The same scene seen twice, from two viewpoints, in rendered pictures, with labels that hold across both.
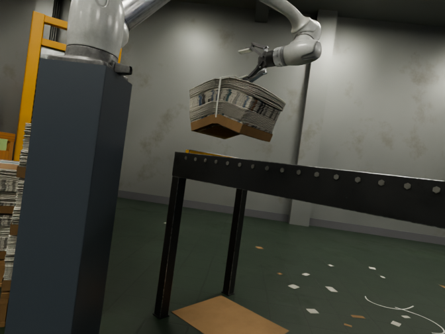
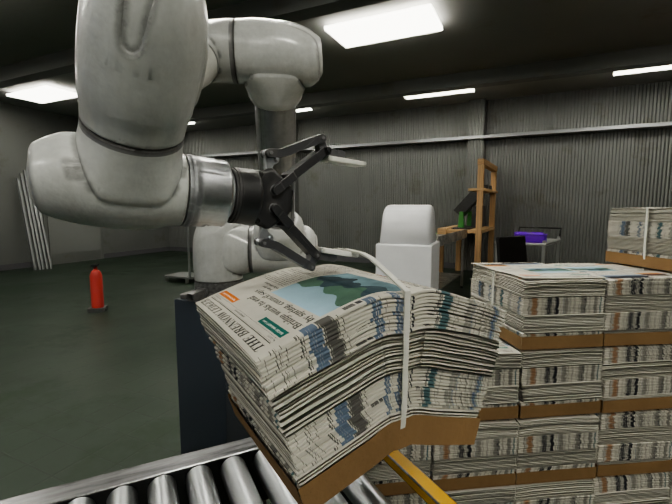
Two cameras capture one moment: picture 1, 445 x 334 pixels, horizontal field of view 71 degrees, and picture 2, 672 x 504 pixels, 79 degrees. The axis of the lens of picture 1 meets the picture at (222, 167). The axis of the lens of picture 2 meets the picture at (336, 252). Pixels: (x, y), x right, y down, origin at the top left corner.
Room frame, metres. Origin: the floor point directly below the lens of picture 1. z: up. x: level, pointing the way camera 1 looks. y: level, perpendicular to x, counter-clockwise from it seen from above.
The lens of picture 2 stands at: (1.82, -0.64, 1.29)
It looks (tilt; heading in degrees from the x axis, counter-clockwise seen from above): 6 degrees down; 111
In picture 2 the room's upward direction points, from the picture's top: straight up
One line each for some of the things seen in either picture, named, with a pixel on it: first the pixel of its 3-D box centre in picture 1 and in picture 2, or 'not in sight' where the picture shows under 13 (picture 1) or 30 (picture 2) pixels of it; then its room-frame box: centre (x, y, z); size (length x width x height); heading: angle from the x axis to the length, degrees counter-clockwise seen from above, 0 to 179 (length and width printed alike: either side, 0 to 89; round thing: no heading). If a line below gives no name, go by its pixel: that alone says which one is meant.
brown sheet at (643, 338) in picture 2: not in sight; (602, 322); (2.21, 1.12, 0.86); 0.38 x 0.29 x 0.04; 117
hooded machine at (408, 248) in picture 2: not in sight; (408, 265); (0.96, 3.76, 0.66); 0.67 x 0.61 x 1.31; 87
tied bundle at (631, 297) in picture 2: not in sight; (603, 299); (2.21, 1.12, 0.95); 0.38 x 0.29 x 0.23; 117
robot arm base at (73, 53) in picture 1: (97, 63); (215, 288); (0.98, 0.43, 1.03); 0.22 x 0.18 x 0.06; 86
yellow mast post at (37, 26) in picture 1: (25, 120); not in sight; (2.70, 1.75, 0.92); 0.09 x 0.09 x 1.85; 28
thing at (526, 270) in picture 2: not in sight; (531, 269); (1.95, 0.99, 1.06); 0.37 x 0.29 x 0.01; 118
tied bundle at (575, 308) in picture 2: not in sight; (529, 302); (1.95, 0.98, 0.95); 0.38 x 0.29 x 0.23; 118
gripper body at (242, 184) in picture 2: (267, 59); (259, 197); (1.52, -0.15, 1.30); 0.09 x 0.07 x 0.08; 54
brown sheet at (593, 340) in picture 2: not in sight; (528, 325); (1.95, 0.98, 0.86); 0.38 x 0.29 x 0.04; 118
